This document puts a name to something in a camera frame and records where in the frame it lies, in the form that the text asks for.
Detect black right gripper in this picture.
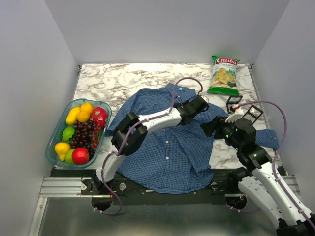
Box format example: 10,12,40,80
200,114,242,150

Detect blue checked shirt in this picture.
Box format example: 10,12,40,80
104,82,281,195

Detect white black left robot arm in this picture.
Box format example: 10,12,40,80
92,95,209,195

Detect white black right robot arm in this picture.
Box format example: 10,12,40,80
200,116,315,236

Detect green cassava chips bag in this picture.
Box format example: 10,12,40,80
207,55,239,96

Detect orange fruit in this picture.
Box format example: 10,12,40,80
77,111,91,123
80,102,94,114

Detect dark purple grapes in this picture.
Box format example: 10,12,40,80
70,120,103,160

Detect yellow mango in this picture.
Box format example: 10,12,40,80
65,107,80,125

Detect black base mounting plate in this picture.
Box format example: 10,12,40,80
80,169,247,206

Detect teal plastic fruit basket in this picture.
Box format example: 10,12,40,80
46,99,112,169

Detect green apple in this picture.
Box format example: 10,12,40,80
64,149,75,165

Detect yellow pear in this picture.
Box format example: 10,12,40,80
54,142,71,161

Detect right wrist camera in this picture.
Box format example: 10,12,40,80
225,104,244,123

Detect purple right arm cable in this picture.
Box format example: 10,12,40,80
230,100,315,222

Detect aluminium frame rail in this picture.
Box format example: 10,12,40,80
39,177,82,198

